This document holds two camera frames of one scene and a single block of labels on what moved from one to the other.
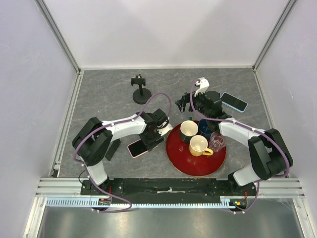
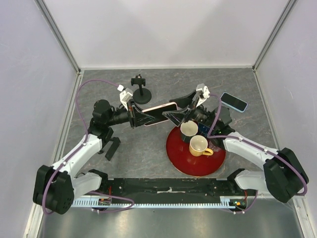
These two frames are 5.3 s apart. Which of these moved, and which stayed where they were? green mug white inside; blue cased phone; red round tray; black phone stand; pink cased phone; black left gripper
Moved: black left gripper; pink cased phone
Stayed: green mug white inside; red round tray; blue cased phone; black phone stand
